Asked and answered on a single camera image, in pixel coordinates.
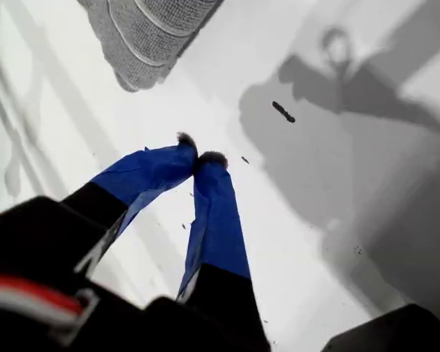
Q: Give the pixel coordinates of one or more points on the grey white-striped towel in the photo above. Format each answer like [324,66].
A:
[146,36]

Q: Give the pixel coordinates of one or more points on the small dark debris piece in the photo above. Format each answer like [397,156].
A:
[284,111]

